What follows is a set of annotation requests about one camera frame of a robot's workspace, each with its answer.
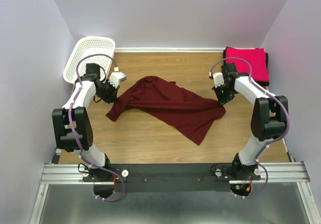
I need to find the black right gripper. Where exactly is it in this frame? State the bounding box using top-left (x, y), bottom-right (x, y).
top-left (212, 82), bottom-right (235, 107)

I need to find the maroon t shirt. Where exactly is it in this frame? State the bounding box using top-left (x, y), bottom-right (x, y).
top-left (106, 76), bottom-right (226, 145)

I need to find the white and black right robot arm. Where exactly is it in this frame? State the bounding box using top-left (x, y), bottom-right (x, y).
top-left (209, 63), bottom-right (289, 180)

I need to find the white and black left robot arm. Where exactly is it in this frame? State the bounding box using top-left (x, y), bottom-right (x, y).
top-left (52, 63), bottom-right (126, 181)

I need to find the folded black t shirt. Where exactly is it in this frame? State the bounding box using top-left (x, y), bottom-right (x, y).
top-left (223, 47), bottom-right (269, 86)

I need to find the white plastic laundry basket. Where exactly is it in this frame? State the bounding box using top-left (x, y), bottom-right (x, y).
top-left (63, 36), bottom-right (115, 84)

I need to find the folded pink t shirt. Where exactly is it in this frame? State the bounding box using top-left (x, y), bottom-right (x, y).
top-left (223, 47), bottom-right (269, 85)

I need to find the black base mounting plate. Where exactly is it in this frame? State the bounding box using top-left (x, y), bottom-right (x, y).
top-left (77, 163), bottom-right (261, 198)

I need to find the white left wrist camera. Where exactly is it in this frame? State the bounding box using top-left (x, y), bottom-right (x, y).
top-left (108, 67), bottom-right (127, 88)

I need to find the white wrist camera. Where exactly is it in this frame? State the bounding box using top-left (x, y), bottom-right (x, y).
top-left (108, 67), bottom-right (127, 88)
top-left (209, 72), bottom-right (225, 88)

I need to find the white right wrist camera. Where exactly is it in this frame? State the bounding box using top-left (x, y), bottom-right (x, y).
top-left (209, 72), bottom-right (225, 88)

